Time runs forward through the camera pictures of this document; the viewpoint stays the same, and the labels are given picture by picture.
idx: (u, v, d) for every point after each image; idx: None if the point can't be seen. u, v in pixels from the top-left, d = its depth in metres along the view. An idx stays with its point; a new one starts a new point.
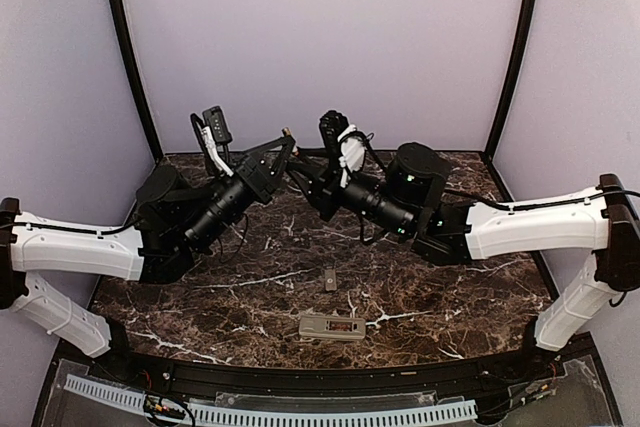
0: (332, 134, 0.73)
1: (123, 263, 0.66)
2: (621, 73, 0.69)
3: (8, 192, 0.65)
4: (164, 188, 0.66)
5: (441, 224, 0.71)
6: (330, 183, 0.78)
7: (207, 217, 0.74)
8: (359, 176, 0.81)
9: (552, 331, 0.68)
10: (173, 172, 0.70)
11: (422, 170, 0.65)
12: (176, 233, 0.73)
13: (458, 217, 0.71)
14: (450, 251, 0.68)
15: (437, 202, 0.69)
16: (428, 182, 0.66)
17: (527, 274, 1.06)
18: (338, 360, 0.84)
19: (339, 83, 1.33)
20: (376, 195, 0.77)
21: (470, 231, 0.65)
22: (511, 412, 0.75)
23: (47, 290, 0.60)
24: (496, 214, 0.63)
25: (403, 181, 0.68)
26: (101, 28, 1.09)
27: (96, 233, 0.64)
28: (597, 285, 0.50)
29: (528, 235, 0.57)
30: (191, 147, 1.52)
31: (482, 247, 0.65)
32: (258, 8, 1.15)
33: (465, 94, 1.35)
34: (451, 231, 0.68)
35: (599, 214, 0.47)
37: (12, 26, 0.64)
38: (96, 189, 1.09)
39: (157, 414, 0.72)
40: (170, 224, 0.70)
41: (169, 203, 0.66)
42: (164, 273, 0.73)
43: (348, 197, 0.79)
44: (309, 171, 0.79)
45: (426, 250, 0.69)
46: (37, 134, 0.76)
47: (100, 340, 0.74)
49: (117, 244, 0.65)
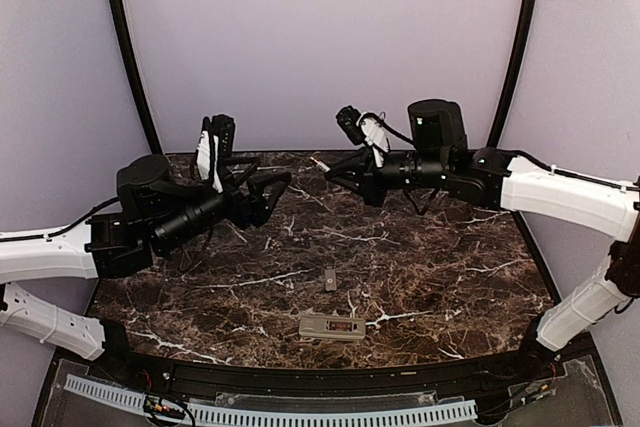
0: (350, 125, 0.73)
1: (74, 262, 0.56)
2: (622, 73, 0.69)
3: (6, 193, 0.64)
4: (151, 176, 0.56)
5: (483, 162, 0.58)
6: (368, 166, 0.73)
7: (181, 220, 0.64)
8: (394, 154, 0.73)
9: (557, 327, 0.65)
10: (163, 163, 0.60)
11: (425, 110, 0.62)
12: (143, 229, 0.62)
13: (499, 161, 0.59)
14: (483, 189, 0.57)
15: (457, 139, 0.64)
16: (439, 121, 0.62)
17: (527, 274, 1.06)
18: (338, 360, 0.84)
19: (339, 84, 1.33)
20: (411, 162, 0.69)
21: (508, 175, 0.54)
22: (511, 412, 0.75)
23: (27, 301, 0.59)
24: (535, 171, 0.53)
25: (415, 131, 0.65)
26: (101, 29, 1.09)
27: (43, 236, 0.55)
28: (605, 286, 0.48)
29: (554, 202, 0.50)
30: (192, 146, 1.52)
31: (514, 199, 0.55)
32: (257, 11, 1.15)
33: (465, 94, 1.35)
34: (489, 170, 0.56)
35: (633, 204, 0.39)
37: (11, 27, 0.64)
38: (94, 190, 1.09)
39: (157, 414, 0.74)
40: (140, 216, 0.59)
41: (151, 194, 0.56)
42: (119, 266, 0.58)
43: (387, 181, 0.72)
44: (346, 162, 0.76)
45: (456, 189, 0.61)
46: (34, 134, 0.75)
47: (93, 343, 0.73)
49: (64, 243, 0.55)
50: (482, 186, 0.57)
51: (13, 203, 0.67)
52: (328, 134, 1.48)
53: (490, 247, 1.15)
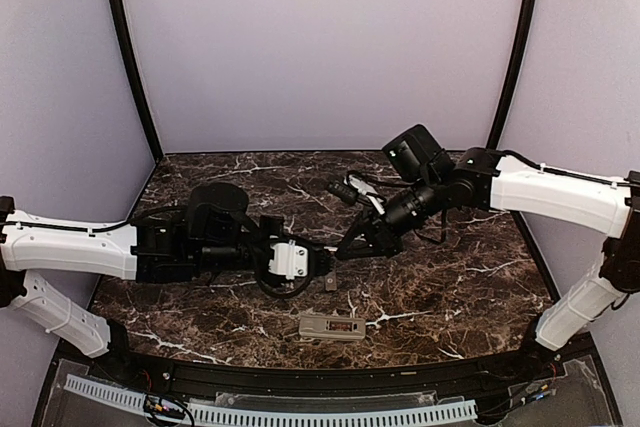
0: (340, 186, 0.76)
1: (115, 263, 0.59)
2: (621, 72, 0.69)
3: (6, 193, 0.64)
4: (233, 206, 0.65)
5: (471, 163, 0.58)
6: (374, 217, 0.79)
7: (229, 250, 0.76)
8: (390, 199, 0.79)
9: (554, 328, 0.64)
10: (245, 195, 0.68)
11: (394, 141, 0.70)
12: (197, 244, 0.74)
13: (489, 160, 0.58)
14: (473, 189, 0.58)
15: (430, 155, 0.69)
16: (409, 145, 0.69)
17: (527, 274, 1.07)
18: (338, 360, 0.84)
19: (339, 84, 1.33)
20: (412, 200, 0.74)
21: (497, 175, 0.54)
22: (511, 412, 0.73)
23: (46, 290, 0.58)
24: (525, 169, 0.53)
25: (396, 162, 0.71)
26: (102, 30, 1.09)
27: (87, 231, 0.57)
28: (600, 283, 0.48)
29: (543, 201, 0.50)
30: (192, 147, 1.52)
31: (502, 197, 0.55)
32: (258, 8, 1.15)
33: (465, 94, 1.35)
34: (477, 170, 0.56)
35: (624, 201, 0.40)
37: (11, 26, 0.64)
38: (94, 190, 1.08)
39: (156, 414, 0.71)
40: (201, 235, 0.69)
41: (224, 217, 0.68)
42: (159, 274, 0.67)
43: (399, 224, 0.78)
44: (355, 224, 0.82)
45: (451, 196, 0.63)
46: (34, 134, 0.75)
47: (99, 342, 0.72)
49: (109, 242, 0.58)
50: (472, 186, 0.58)
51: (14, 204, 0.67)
52: (328, 134, 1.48)
53: (489, 247, 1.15)
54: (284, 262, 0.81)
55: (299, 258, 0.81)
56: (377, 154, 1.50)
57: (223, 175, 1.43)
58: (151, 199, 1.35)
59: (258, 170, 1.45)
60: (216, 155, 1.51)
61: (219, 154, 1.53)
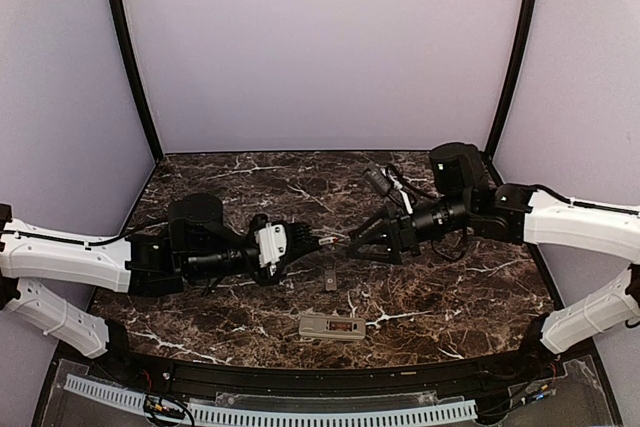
0: (377, 174, 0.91)
1: (109, 276, 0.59)
2: (622, 72, 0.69)
3: (6, 194, 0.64)
4: (206, 217, 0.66)
5: (504, 200, 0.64)
6: (401, 218, 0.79)
7: (215, 257, 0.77)
8: (419, 205, 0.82)
9: (561, 333, 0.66)
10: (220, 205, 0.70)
11: (445, 156, 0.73)
12: (181, 256, 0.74)
13: (521, 196, 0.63)
14: (505, 226, 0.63)
15: (477, 179, 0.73)
16: (459, 164, 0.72)
17: (527, 273, 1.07)
18: (338, 359, 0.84)
19: (339, 84, 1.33)
20: (442, 211, 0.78)
21: (530, 211, 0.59)
22: (510, 413, 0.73)
23: (41, 293, 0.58)
24: (555, 203, 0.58)
25: (437, 174, 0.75)
26: (102, 30, 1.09)
27: (84, 243, 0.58)
28: (625, 301, 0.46)
29: (576, 232, 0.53)
30: (192, 146, 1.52)
31: (536, 232, 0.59)
32: (258, 9, 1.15)
33: (465, 94, 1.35)
34: (510, 206, 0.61)
35: None
37: (11, 26, 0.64)
38: (94, 190, 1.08)
39: (156, 414, 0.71)
40: (185, 247, 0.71)
41: (198, 230, 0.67)
42: (153, 287, 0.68)
43: (422, 233, 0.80)
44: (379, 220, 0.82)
45: (483, 228, 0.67)
46: (34, 135, 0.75)
47: (96, 343, 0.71)
49: (104, 255, 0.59)
50: (504, 222, 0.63)
51: (13, 203, 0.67)
52: (328, 134, 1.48)
53: (490, 247, 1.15)
54: (265, 244, 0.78)
55: (277, 236, 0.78)
56: (377, 154, 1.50)
57: (223, 175, 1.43)
58: (151, 199, 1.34)
59: (258, 170, 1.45)
60: (216, 155, 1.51)
61: (219, 153, 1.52)
